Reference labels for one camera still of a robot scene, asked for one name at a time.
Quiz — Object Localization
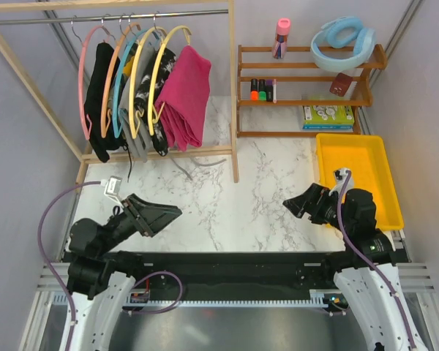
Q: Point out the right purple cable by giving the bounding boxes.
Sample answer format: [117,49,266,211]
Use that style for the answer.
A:
[336,171,418,350]

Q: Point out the brown box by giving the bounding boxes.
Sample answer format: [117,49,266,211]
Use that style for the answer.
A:
[329,72,353,97]

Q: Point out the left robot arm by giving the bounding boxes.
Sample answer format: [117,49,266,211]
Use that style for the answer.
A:
[60,194,182,350]

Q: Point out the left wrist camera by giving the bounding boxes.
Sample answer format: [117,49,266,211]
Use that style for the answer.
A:
[101,175,122,205]

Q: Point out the yellow tray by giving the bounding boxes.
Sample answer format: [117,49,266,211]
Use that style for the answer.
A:
[316,133,405,231]

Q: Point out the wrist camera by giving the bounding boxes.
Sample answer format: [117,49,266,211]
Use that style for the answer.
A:
[330,167,354,195]
[101,175,122,205]

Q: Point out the wooden shelf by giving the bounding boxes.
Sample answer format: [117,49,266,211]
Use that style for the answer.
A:
[235,44,388,137]

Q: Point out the orange hanger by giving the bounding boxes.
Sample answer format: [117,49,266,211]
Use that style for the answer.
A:
[100,22,141,138]

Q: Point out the pink trousers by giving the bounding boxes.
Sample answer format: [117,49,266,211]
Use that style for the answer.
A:
[155,45,211,151]

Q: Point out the blue neck pillow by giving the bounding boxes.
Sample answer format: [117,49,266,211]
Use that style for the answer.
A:
[310,16,376,73]

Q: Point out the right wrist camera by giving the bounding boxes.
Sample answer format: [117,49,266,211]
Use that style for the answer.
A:
[330,167,354,195]

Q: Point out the green book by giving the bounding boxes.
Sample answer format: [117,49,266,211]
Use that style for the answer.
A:
[303,105,355,130]

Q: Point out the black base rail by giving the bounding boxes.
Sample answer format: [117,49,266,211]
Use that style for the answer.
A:
[60,250,352,304]

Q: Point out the purple cable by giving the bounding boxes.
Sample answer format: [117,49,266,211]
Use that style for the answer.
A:
[336,171,418,350]
[39,181,107,351]

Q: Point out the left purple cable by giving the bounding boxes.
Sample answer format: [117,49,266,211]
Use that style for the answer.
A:
[39,181,107,351]

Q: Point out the blue hanger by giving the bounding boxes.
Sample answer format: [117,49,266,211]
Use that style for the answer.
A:
[111,27,154,138]

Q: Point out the orange highlighter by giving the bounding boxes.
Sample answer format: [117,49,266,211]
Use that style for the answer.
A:
[250,78,259,101]

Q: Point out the yellow hanger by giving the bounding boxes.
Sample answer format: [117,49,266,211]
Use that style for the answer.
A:
[129,15,167,139]
[146,25,192,137]

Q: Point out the black white patterned garment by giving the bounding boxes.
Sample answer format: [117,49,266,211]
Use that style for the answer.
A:
[134,48,176,156]

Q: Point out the white pen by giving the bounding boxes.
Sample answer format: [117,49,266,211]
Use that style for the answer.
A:
[272,79,277,104]

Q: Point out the wooden clothes rack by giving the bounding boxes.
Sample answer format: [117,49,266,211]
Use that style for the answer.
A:
[0,0,239,185]

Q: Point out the pink hanger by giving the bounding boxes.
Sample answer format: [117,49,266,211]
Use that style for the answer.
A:
[78,19,115,141]

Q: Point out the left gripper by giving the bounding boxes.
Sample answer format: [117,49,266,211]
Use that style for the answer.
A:
[97,192,181,254]

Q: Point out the grey garment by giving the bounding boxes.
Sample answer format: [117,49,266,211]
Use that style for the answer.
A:
[117,76,151,164]

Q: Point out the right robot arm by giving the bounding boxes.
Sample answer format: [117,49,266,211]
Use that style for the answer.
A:
[283,183,427,350]

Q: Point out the pink water bottle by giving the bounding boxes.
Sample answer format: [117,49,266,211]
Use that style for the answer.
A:
[272,18,291,59]

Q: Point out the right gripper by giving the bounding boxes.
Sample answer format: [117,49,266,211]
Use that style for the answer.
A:
[282,182,354,233]

